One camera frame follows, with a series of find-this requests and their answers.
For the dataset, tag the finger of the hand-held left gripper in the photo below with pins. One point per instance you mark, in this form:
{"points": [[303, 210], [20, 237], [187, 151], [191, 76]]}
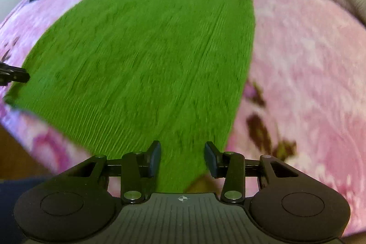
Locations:
{"points": [[17, 76]]}

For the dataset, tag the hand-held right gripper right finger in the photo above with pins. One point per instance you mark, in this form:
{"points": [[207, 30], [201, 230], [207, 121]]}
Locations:
{"points": [[211, 159]]}

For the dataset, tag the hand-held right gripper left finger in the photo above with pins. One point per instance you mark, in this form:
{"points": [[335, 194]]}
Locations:
{"points": [[154, 159]]}

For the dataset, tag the green knit sweater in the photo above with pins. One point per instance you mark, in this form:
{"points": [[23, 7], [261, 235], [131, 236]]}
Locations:
{"points": [[143, 61]]}

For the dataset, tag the person's dark trouser leg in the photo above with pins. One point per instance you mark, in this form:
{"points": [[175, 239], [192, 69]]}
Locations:
{"points": [[8, 204]]}

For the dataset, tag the pink floral blanket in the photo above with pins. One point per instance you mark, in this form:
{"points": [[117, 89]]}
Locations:
{"points": [[300, 46]]}

